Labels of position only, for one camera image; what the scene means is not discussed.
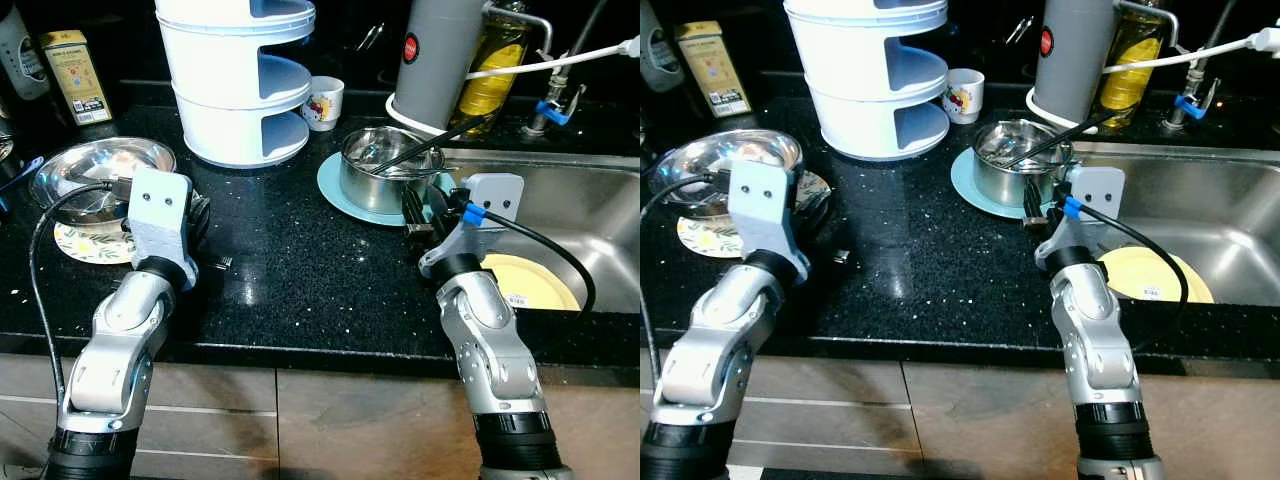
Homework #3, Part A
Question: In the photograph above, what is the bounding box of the grey cylindrical appliance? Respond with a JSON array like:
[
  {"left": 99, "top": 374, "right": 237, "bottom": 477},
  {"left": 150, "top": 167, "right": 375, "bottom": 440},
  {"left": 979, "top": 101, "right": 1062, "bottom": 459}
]
[
  {"left": 1033, "top": 0, "right": 1119, "bottom": 123},
  {"left": 392, "top": 0, "right": 488, "bottom": 126}
]

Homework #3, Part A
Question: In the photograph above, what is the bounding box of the white hose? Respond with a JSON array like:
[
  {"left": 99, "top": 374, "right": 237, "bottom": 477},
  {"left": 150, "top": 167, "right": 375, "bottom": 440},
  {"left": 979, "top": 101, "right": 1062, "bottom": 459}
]
[
  {"left": 1103, "top": 38, "right": 1261, "bottom": 76},
  {"left": 465, "top": 40, "right": 629, "bottom": 83}
]

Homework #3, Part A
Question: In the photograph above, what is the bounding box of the steel sink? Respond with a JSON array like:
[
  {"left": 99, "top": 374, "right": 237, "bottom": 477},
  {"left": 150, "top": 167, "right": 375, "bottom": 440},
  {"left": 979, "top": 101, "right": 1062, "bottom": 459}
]
[
  {"left": 430, "top": 148, "right": 641, "bottom": 314},
  {"left": 1065, "top": 142, "right": 1280, "bottom": 306}
]

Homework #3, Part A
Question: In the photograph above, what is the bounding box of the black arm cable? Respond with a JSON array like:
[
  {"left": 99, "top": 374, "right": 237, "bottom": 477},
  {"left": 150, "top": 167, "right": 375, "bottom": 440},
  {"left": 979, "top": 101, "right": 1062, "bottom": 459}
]
[
  {"left": 640, "top": 172, "right": 736, "bottom": 401},
  {"left": 462, "top": 200, "right": 598, "bottom": 316},
  {"left": 1062, "top": 195, "right": 1191, "bottom": 331},
  {"left": 28, "top": 180, "right": 136, "bottom": 411}
]

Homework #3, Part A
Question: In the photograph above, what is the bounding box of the grey cabinet door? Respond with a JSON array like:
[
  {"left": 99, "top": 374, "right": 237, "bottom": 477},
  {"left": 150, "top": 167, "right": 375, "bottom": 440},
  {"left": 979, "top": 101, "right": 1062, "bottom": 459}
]
[
  {"left": 900, "top": 360, "right": 1280, "bottom": 480},
  {"left": 276, "top": 365, "right": 641, "bottom": 480}
]

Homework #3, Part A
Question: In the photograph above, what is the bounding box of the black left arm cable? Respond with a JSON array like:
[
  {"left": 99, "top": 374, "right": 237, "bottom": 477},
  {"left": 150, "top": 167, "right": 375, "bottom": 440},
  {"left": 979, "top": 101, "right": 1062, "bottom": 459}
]
[
  {"left": 28, "top": 180, "right": 136, "bottom": 411},
  {"left": 640, "top": 172, "right": 736, "bottom": 401}
]

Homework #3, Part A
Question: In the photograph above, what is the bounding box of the grey drawer front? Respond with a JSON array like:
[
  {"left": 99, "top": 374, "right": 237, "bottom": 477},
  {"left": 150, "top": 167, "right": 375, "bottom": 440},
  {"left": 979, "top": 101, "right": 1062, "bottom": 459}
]
[
  {"left": 0, "top": 352, "right": 279, "bottom": 411},
  {"left": 640, "top": 350, "right": 906, "bottom": 406},
  {"left": 130, "top": 455, "right": 279, "bottom": 480},
  {"left": 730, "top": 442, "right": 926, "bottom": 480},
  {"left": 740, "top": 400, "right": 916, "bottom": 448},
  {"left": 0, "top": 400, "right": 279, "bottom": 466}
]

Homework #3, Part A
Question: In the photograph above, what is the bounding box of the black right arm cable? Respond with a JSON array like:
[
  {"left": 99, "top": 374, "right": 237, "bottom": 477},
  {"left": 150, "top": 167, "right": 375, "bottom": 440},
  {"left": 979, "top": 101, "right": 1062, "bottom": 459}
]
[
  {"left": 462, "top": 200, "right": 598, "bottom": 316},
  {"left": 1062, "top": 195, "right": 1191, "bottom": 331}
]

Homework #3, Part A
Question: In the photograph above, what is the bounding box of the gold rectangular tin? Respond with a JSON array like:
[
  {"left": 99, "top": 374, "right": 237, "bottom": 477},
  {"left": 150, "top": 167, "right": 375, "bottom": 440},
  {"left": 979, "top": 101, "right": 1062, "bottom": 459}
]
[
  {"left": 40, "top": 30, "right": 114, "bottom": 127},
  {"left": 675, "top": 22, "right": 753, "bottom": 119}
]

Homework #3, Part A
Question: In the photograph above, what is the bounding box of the yellow oil bottle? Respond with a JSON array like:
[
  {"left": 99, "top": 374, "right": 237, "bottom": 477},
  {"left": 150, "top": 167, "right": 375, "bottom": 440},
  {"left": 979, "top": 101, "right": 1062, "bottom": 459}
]
[
  {"left": 450, "top": 0, "right": 531, "bottom": 136},
  {"left": 1095, "top": 0, "right": 1169, "bottom": 129}
]

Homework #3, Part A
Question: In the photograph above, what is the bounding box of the black faucet pipe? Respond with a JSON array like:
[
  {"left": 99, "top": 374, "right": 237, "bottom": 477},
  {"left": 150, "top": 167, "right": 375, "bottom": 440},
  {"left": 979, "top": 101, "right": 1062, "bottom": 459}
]
[
  {"left": 565, "top": 0, "right": 613, "bottom": 61},
  {"left": 1203, "top": 0, "right": 1241, "bottom": 56}
]

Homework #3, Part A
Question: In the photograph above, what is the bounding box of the daisy print plate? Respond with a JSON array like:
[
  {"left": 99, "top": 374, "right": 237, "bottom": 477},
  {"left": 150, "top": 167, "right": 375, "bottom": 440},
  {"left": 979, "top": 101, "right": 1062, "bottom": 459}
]
[
  {"left": 53, "top": 205, "right": 141, "bottom": 266},
  {"left": 677, "top": 170, "right": 833, "bottom": 259}
]

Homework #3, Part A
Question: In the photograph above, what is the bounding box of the dark glass bottle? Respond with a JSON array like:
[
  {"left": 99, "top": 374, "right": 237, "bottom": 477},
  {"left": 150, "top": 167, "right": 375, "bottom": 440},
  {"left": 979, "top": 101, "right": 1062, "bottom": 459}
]
[
  {"left": 0, "top": 0, "right": 51, "bottom": 101},
  {"left": 640, "top": 0, "right": 686, "bottom": 93}
]

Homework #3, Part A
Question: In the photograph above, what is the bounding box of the small steel pot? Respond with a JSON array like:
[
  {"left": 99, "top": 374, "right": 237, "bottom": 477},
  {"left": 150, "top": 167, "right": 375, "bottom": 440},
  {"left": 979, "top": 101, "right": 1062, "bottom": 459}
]
[
  {"left": 972, "top": 119, "right": 1076, "bottom": 208},
  {"left": 339, "top": 126, "right": 446, "bottom": 215}
]

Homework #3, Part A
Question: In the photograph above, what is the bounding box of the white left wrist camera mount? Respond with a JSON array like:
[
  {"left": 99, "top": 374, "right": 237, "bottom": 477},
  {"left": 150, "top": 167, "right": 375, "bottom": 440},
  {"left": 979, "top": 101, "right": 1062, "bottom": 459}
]
[
  {"left": 126, "top": 166, "right": 199, "bottom": 291},
  {"left": 727, "top": 160, "right": 813, "bottom": 286}
]

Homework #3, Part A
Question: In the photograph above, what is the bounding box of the teal plate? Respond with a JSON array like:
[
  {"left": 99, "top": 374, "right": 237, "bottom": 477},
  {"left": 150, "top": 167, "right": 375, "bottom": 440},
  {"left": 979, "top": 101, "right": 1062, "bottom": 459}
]
[
  {"left": 317, "top": 152, "right": 456, "bottom": 227},
  {"left": 950, "top": 147, "right": 1076, "bottom": 220}
]

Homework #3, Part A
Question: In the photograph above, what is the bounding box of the white tiered storage rack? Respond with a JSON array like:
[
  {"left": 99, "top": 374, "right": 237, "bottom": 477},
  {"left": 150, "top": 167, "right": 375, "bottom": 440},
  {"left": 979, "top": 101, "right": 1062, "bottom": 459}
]
[
  {"left": 783, "top": 0, "right": 951, "bottom": 162},
  {"left": 155, "top": 0, "right": 317, "bottom": 169}
]

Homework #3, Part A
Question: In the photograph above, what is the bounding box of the steel tap blue handle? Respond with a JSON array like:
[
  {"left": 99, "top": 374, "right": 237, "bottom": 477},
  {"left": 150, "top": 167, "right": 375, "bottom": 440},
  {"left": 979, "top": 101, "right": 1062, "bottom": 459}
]
[
  {"left": 525, "top": 70, "right": 591, "bottom": 138},
  {"left": 1163, "top": 62, "right": 1223, "bottom": 131}
]

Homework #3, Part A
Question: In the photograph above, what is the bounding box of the yellow plate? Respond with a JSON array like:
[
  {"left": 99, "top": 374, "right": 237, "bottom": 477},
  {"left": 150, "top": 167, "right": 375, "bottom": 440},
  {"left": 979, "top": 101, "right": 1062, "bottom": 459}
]
[
  {"left": 1097, "top": 246, "right": 1216, "bottom": 305},
  {"left": 480, "top": 253, "right": 583, "bottom": 313}
]

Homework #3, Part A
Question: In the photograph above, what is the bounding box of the black long utensil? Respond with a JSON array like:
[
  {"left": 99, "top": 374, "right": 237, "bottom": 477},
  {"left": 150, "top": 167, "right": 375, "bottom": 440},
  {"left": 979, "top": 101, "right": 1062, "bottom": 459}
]
[
  {"left": 1005, "top": 107, "right": 1126, "bottom": 169},
  {"left": 375, "top": 113, "right": 498, "bottom": 176}
]

